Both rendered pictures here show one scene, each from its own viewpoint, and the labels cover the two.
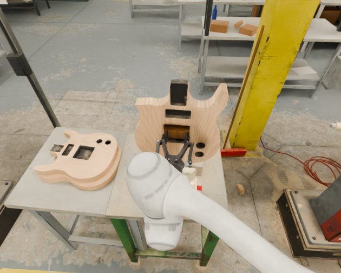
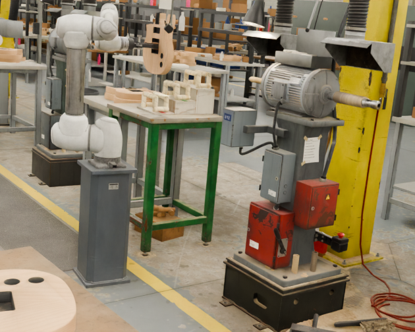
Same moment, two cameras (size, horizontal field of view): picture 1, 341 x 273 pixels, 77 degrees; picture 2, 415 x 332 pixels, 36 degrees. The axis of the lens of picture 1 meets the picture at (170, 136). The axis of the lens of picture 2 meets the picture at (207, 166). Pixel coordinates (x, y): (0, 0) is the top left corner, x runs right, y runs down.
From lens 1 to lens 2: 4.03 m
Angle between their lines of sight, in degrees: 53
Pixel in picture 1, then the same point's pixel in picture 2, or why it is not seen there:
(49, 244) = (74, 199)
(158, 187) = (105, 8)
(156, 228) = not seen: hidden behind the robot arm
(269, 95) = (350, 145)
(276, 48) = (349, 81)
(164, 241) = not seen: hidden behind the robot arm
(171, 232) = not seen: hidden behind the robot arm
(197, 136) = (161, 47)
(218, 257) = (162, 261)
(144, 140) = (145, 51)
